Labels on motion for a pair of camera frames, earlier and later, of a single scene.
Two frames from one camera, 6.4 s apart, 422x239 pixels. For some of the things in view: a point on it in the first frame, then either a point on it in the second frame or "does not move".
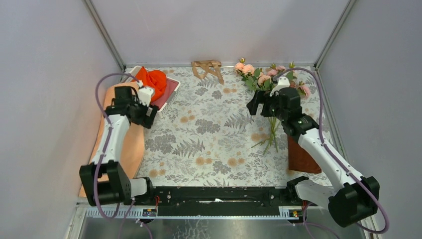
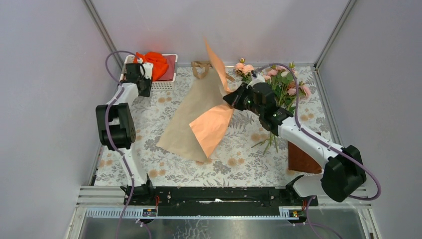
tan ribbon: x=200 y=68 → x=230 y=77
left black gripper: x=146 y=120 → x=148 y=81
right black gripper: x=260 y=97 → x=234 y=99
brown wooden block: x=299 y=159 does not move
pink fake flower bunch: x=258 y=79 does not move
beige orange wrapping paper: x=133 y=152 → x=198 y=129
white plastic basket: x=131 y=76 → x=156 y=85
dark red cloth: x=171 y=85 → x=169 y=74
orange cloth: x=155 y=78 → x=160 y=64
